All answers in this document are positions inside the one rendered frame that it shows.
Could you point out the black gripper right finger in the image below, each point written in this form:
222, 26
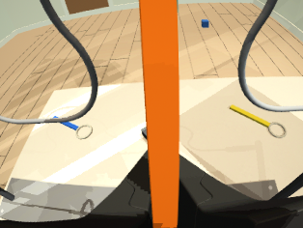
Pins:
205, 202

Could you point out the orange bar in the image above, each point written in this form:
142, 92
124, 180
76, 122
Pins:
159, 36

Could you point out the blue handle with grey loop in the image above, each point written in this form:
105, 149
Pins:
76, 129

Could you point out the yellow handle with grey ring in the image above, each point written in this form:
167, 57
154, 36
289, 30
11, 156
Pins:
253, 118

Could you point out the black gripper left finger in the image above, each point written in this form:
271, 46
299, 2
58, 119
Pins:
128, 206

